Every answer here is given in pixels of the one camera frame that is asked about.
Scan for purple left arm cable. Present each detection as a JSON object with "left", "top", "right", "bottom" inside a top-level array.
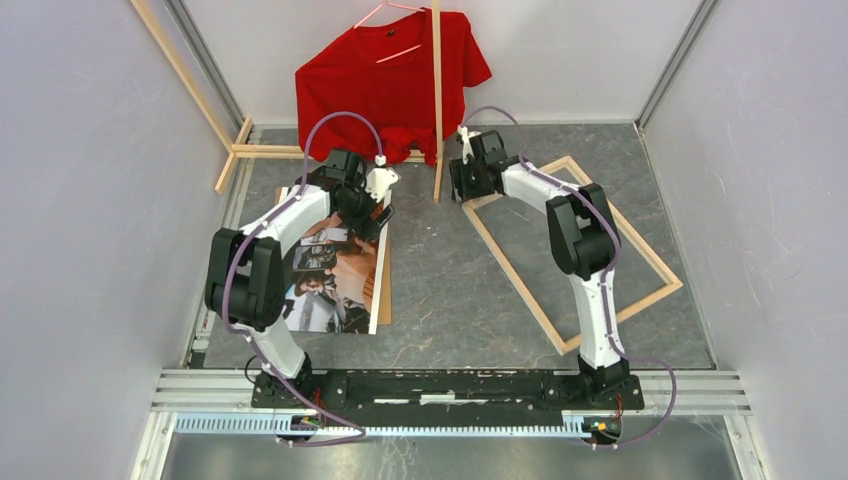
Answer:
[{"left": 220, "top": 111, "right": 389, "bottom": 449}]

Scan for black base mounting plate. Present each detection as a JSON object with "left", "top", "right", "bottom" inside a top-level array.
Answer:
[{"left": 251, "top": 369, "right": 645, "bottom": 413}]

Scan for light wooden picture frame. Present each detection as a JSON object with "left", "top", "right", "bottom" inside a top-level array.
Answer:
[{"left": 452, "top": 156, "right": 683, "bottom": 368}]

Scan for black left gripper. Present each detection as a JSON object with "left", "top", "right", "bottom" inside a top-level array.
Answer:
[{"left": 337, "top": 174, "right": 395, "bottom": 243}]

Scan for red t-shirt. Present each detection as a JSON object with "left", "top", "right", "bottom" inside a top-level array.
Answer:
[{"left": 294, "top": 9, "right": 494, "bottom": 167}]

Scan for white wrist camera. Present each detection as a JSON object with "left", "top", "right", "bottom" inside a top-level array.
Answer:
[
  {"left": 457, "top": 125, "right": 480, "bottom": 164},
  {"left": 365, "top": 154, "right": 400, "bottom": 203}
]

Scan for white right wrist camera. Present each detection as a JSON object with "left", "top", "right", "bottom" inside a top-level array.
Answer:
[{"left": 457, "top": 125, "right": 480, "bottom": 164}]

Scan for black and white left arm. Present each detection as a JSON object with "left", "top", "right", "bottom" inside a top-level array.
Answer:
[{"left": 205, "top": 149, "right": 399, "bottom": 408}]

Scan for pink clothes hanger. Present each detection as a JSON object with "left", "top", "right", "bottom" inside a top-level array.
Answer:
[{"left": 352, "top": 0, "right": 425, "bottom": 64}]

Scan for wooden clothes rack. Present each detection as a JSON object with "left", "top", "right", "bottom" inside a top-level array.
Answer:
[{"left": 131, "top": 0, "right": 444, "bottom": 203}]

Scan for aluminium corner post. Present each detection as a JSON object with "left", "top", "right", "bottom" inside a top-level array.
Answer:
[
  {"left": 634, "top": 0, "right": 720, "bottom": 135},
  {"left": 164, "top": 0, "right": 245, "bottom": 129}
]

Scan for right aluminium corner post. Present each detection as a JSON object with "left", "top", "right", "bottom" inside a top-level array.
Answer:
[{"left": 634, "top": 0, "right": 720, "bottom": 135}]

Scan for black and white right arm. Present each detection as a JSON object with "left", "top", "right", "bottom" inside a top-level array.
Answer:
[{"left": 449, "top": 126, "right": 630, "bottom": 408}]

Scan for aluminium rail frame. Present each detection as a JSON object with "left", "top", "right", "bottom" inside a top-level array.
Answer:
[{"left": 132, "top": 369, "right": 768, "bottom": 479}]

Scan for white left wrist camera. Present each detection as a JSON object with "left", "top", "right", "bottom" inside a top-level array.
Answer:
[{"left": 365, "top": 154, "right": 400, "bottom": 203}]

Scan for left aluminium corner post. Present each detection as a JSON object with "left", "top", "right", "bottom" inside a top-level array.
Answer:
[{"left": 164, "top": 0, "right": 245, "bottom": 129}]

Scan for brown cardboard backing board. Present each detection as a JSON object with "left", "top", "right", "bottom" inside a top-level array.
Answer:
[{"left": 274, "top": 185, "right": 395, "bottom": 327}]

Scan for printed photo with white border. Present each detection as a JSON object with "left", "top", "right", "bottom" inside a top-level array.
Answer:
[{"left": 278, "top": 185, "right": 392, "bottom": 336}]

